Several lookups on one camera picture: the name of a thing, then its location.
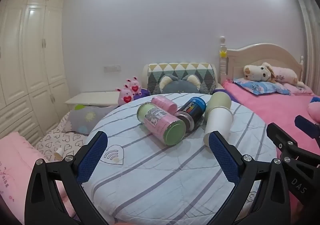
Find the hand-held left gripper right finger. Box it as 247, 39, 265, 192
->
209, 130, 292, 225

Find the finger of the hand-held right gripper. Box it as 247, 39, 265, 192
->
294, 115, 320, 141
266, 123, 320, 166

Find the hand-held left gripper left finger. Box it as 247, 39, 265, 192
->
24, 130, 110, 225

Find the green cup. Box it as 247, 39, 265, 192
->
204, 91, 232, 117

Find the heart printed sheet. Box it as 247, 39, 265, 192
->
35, 111, 90, 163

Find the pink bed sheet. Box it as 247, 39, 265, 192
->
222, 80, 320, 218

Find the grey flower pillow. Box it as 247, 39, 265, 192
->
62, 104, 118, 136

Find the blue cartoon pillow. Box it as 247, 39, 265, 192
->
233, 77, 292, 96

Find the black can with blue top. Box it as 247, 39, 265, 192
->
174, 97, 207, 132

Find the white nightstand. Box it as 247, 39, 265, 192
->
64, 91, 121, 108

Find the white dog plush toy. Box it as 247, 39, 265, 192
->
243, 62, 277, 83

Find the pink rabbit plush toy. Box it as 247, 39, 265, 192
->
115, 84, 134, 105
126, 76, 141, 96

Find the pink quilt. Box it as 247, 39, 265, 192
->
0, 131, 78, 224

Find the large pink and green canister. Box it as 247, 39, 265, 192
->
137, 102, 187, 147

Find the cream wooden bed headboard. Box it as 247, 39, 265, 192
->
219, 36, 306, 84

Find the small pink canister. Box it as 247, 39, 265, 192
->
151, 96, 178, 113

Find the grey cat cushion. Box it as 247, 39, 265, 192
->
158, 73, 202, 94

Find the white curtain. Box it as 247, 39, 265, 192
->
287, 0, 320, 93

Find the diamond pattern cushion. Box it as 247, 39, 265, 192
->
147, 63, 217, 95

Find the cream wardrobe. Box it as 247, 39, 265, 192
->
0, 0, 70, 145

